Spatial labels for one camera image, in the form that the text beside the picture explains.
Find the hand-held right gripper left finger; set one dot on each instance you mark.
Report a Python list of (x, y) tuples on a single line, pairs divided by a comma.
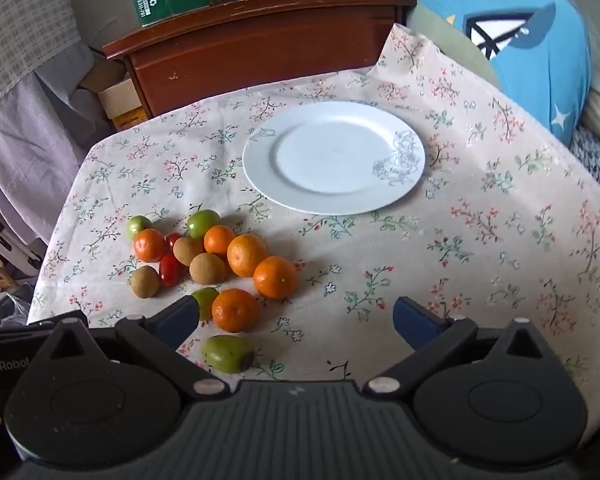
[(177, 317)]

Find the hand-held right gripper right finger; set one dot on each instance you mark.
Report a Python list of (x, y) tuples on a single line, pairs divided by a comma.
[(415, 322)]

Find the orange mandarin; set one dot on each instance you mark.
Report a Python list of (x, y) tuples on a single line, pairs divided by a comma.
[(275, 277), (220, 240), (150, 245), (235, 310)]

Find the brown longan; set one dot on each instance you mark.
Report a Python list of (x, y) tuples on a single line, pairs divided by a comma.
[(207, 267), (145, 281), (187, 250)]

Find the green jujube with brown spot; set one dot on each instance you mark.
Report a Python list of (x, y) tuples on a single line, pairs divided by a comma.
[(228, 354)]

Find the yellow-orange mandarin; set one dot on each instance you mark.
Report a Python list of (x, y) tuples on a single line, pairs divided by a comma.
[(247, 255)]

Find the small green jujube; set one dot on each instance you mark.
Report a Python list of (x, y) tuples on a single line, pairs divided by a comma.
[(139, 226)]

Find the white plate with grey flowers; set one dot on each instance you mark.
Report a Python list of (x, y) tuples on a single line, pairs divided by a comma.
[(330, 160)]

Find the red cherry tomato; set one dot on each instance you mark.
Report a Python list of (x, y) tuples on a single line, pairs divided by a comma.
[(170, 270), (172, 241)]

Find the clear plastic bag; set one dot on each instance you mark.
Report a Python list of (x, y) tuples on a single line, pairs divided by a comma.
[(7, 307)]

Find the floral tablecloth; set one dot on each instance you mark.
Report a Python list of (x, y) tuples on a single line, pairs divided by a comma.
[(480, 260)]

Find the open cardboard box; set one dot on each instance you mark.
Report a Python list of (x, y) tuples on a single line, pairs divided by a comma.
[(122, 100)]

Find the lilac cloth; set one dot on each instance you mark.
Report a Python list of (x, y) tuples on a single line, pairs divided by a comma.
[(30, 135)]

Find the brown wooden nightstand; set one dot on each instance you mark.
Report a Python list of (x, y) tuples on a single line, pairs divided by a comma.
[(255, 55)]

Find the blue plush pillow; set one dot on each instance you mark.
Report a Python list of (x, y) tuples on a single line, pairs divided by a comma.
[(530, 70)]

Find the olive green cushion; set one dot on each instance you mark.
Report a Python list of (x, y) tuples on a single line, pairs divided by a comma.
[(445, 35)]

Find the checkered grey cloth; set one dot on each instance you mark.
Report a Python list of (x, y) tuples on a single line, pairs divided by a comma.
[(25, 20)]

